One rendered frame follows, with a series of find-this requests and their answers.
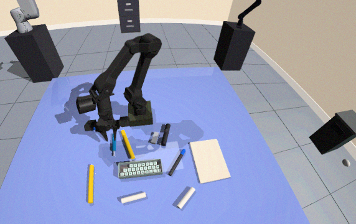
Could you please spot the keyboard with keys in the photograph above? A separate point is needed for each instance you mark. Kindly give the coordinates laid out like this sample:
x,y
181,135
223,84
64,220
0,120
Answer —
x,y
139,168

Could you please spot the cream cylinder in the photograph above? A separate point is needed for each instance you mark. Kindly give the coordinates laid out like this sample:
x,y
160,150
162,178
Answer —
x,y
185,198
133,197

